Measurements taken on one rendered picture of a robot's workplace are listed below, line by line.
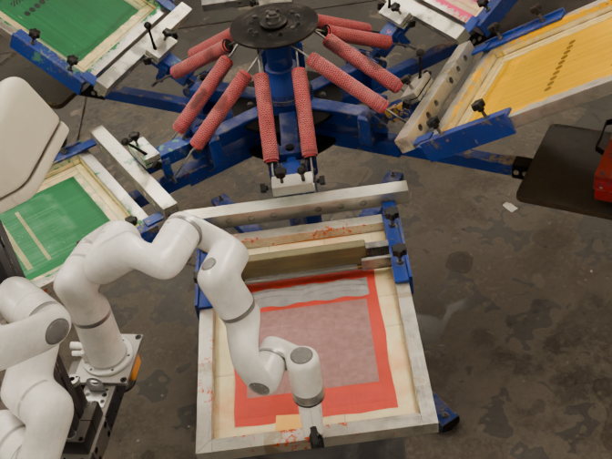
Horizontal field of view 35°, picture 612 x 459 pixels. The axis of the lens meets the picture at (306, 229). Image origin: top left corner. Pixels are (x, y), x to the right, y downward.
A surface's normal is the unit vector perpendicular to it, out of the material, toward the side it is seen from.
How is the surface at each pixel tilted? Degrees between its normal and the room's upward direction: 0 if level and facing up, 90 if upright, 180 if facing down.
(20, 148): 63
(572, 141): 0
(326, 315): 0
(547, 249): 0
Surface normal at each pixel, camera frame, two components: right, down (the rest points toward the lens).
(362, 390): -0.12, -0.75
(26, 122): 0.83, -0.34
